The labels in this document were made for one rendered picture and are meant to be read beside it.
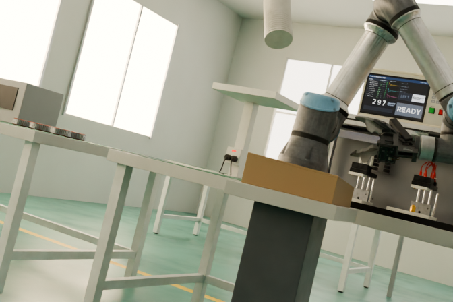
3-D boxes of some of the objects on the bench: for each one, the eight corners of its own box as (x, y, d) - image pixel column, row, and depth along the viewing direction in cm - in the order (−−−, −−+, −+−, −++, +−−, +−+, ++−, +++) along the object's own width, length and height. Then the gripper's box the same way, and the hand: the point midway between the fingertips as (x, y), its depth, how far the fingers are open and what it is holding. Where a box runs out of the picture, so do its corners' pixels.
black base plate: (458, 233, 197) (459, 226, 197) (276, 189, 228) (278, 183, 229) (476, 236, 237) (477, 230, 237) (320, 199, 269) (321, 193, 269)
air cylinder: (428, 219, 234) (431, 205, 235) (408, 214, 238) (411, 200, 238) (431, 220, 239) (433, 205, 239) (411, 215, 242) (414, 201, 243)
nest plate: (428, 219, 216) (429, 216, 216) (385, 209, 223) (386, 205, 223) (436, 221, 228) (437, 218, 229) (396, 211, 236) (396, 208, 236)
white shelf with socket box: (255, 183, 302) (276, 92, 305) (192, 167, 321) (213, 81, 324) (283, 189, 333) (303, 106, 336) (224, 174, 351) (243, 96, 354)
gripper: (423, 131, 179) (353, 123, 183) (412, 183, 191) (347, 173, 195) (423, 114, 186) (356, 106, 190) (412, 164, 198) (349, 156, 202)
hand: (352, 134), depth 195 cm, fingers open, 14 cm apart
